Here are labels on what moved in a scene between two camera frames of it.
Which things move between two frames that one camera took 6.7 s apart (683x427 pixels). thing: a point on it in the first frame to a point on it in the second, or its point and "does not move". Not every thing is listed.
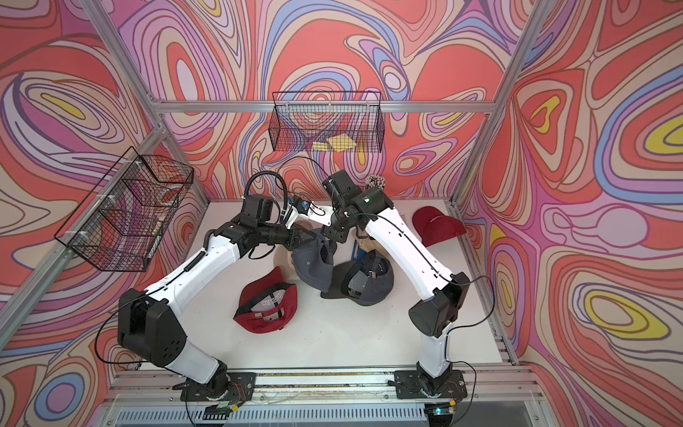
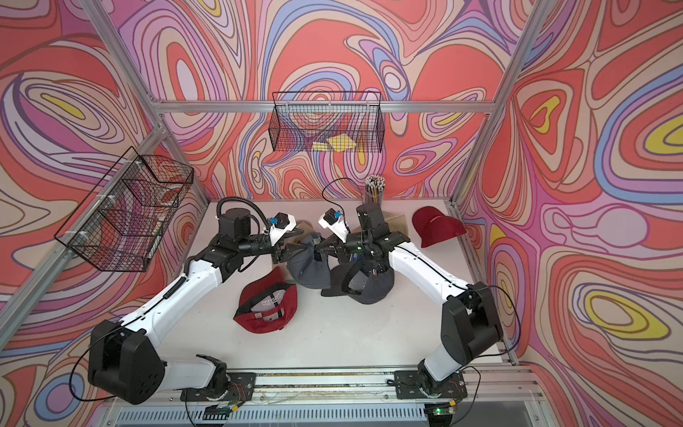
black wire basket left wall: (120, 221) does not move
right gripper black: (331, 233) to (334, 246)
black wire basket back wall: (327, 122) does not move
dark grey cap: (314, 261) does not move
